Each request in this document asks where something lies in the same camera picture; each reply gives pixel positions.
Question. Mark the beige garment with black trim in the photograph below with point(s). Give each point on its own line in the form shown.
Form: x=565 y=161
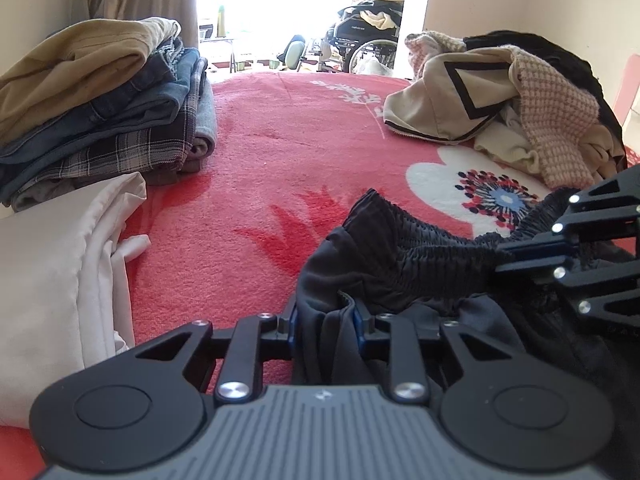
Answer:
x=430 y=95

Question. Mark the white folded cloth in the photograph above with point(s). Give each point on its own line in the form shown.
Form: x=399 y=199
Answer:
x=50 y=285

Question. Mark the green bottle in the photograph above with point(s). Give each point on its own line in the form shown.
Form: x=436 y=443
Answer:
x=221 y=22

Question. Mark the dark grey pants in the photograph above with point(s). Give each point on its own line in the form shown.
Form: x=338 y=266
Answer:
x=400 y=260

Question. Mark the folded denim jeans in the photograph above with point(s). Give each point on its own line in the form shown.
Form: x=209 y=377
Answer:
x=140 y=95

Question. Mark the black wheelchair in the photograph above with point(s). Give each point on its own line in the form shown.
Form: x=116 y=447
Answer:
x=370 y=50

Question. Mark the red floral blanket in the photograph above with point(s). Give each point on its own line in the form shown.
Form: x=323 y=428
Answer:
x=280 y=160

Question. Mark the pile of unfolded clothes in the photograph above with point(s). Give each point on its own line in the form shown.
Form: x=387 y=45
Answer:
x=555 y=125

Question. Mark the cream garment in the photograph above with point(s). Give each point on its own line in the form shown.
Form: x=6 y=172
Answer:
x=505 y=150

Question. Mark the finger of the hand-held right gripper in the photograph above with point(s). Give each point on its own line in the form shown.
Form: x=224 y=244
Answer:
x=600 y=205
x=600 y=285

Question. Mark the grey folded garment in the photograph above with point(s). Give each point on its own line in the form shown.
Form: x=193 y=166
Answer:
x=205 y=125

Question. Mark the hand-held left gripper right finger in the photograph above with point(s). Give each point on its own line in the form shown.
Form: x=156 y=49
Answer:
x=357 y=332

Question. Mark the tan folded garment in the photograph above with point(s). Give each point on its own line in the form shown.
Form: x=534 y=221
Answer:
x=75 y=60

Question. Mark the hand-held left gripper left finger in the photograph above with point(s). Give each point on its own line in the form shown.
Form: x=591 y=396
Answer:
x=295 y=327

